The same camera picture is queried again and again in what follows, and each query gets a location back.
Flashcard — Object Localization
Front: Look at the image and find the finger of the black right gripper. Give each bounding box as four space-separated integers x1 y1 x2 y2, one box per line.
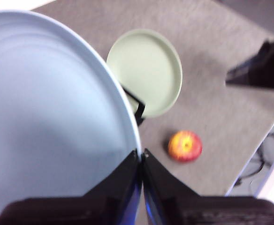
225 41 274 89

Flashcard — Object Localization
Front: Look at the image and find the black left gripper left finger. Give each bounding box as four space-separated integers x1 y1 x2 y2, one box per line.
0 149 144 225

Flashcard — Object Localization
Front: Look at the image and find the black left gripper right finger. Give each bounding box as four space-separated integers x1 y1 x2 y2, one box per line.
142 148 274 225

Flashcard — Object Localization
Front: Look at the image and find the black floor cable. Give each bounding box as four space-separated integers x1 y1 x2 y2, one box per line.
235 133 274 186

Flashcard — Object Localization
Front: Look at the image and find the green round plate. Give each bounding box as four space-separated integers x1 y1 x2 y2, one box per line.
106 28 183 119

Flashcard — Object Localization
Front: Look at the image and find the black plate rack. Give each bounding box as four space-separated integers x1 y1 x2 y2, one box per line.
122 86 146 126

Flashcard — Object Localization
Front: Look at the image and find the red apple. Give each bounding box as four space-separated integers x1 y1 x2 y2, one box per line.
167 130 203 163

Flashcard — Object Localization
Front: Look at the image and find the blue round plate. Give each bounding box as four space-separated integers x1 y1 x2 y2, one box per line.
0 9 143 225

